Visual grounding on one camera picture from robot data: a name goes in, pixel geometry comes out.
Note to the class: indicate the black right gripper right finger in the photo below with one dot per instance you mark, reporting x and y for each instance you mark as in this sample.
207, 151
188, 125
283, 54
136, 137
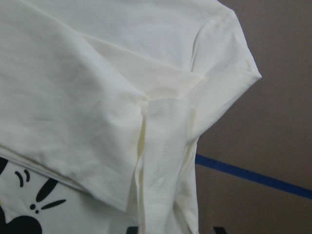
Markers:
219, 230

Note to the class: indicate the cream white t-shirt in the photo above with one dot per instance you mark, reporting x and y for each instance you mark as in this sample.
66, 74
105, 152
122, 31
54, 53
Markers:
102, 103

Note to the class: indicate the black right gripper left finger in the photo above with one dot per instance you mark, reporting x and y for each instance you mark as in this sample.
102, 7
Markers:
132, 230

